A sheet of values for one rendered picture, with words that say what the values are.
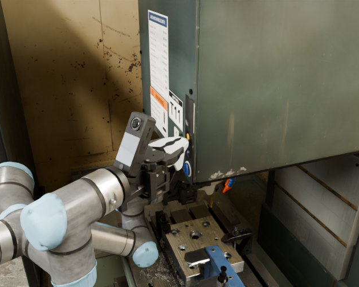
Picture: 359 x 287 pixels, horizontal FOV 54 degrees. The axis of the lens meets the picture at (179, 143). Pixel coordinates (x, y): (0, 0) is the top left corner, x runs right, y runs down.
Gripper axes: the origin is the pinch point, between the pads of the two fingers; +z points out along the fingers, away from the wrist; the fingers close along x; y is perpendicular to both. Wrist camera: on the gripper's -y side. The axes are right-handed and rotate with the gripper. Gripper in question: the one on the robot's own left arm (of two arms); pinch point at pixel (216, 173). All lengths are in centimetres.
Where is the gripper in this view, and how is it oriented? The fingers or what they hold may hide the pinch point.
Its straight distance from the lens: 122.2
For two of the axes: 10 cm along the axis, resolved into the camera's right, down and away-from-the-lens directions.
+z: 9.4, -1.5, 3.0
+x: 3.4, 4.1, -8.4
